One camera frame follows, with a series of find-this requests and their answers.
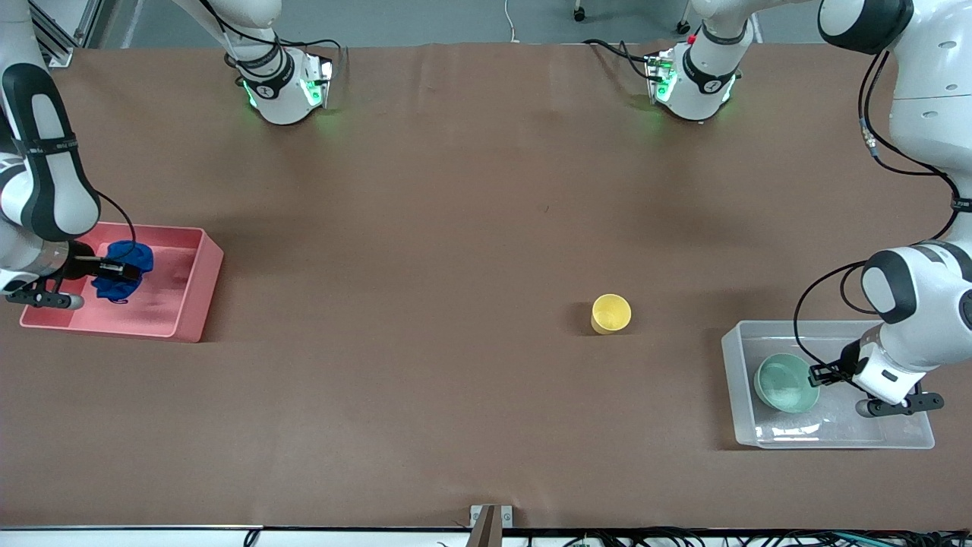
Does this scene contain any black base cable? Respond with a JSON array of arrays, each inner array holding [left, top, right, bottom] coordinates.
[[583, 38, 658, 81], [277, 36, 344, 55]]

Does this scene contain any aluminium frame profile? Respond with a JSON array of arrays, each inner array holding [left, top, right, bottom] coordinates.
[[29, 0, 116, 68]]

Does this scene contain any blue cloth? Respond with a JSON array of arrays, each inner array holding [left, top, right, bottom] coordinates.
[[91, 240, 155, 305]]

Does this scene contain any black left base cable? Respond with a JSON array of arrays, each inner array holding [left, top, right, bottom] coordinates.
[[583, 38, 658, 81]]

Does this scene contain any clear plastic bin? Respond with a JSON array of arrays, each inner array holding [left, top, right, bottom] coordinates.
[[721, 320, 936, 451]]

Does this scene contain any pink plastic bin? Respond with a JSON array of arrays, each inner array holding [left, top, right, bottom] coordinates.
[[19, 222, 225, 343]]

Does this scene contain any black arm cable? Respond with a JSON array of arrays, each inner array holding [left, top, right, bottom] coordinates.
[[94, 190, 138, 248], [793, 49, 972, 397]]

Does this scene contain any metal table edge bracket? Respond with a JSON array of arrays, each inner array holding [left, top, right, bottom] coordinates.
[[469, 504, 514, 547]]

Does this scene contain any pale green bowl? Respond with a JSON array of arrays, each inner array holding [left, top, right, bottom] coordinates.
[[753, 353, 821, 414]]

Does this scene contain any yellow plastic cup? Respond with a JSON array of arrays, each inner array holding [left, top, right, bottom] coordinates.
[[591, 293, 633, 335]]

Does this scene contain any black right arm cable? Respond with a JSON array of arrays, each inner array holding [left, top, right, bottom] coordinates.
[[94, 190, 138, 248]]

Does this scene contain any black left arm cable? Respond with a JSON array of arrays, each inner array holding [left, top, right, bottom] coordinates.
[[793, 49, 972, 397]]

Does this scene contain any black right base cable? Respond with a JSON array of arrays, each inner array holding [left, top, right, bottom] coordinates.
[[277, 36, 344, 55]]

